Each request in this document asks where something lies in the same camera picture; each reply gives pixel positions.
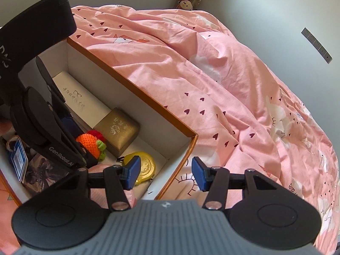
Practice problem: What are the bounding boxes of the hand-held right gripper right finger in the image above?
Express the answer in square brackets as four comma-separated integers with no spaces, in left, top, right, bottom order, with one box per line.
[191,157,283,211]

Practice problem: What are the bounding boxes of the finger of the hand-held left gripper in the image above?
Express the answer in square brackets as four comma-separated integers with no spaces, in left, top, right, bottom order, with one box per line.
[72,135,92,165]
[35,57,80,139]

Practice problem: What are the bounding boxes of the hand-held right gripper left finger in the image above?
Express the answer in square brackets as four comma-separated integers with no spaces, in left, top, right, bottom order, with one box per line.
[62,155,141,211]

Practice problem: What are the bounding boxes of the orange crocheted toy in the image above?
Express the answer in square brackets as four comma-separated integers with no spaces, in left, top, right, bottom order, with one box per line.
[75,130,107,162]

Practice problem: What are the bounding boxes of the yellow round toy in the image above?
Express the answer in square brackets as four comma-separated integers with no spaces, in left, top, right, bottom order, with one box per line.
[117,151,157,186]

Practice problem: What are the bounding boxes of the white glasses case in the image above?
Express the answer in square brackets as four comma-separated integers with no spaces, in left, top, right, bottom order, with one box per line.
[52,70,112,129]

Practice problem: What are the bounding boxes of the gold box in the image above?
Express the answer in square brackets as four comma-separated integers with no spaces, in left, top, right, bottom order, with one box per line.
[93,108,141,158]

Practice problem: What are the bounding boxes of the pink case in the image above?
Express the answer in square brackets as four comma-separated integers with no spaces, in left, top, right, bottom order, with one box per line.
[86,165,137,210]

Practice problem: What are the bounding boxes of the dark case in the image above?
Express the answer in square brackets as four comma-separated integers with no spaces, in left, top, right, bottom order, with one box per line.
[23,154,77,192]

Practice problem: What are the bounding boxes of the blue card tag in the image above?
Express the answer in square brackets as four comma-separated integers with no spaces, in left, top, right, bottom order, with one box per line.
[11,137,28,182]

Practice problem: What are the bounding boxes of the orange cardboard box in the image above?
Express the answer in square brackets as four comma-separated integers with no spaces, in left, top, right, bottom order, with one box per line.
[0,36,199,208]

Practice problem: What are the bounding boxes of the person's left forearm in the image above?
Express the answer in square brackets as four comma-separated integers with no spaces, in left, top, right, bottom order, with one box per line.
[0,0,77,107]

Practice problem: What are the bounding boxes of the pink printed blanket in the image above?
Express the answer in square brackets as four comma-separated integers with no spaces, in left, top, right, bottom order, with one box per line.
[0,4,340,255]

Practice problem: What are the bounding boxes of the grey wall strip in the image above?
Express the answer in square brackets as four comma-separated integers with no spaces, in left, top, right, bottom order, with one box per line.
[301,27,333,64]

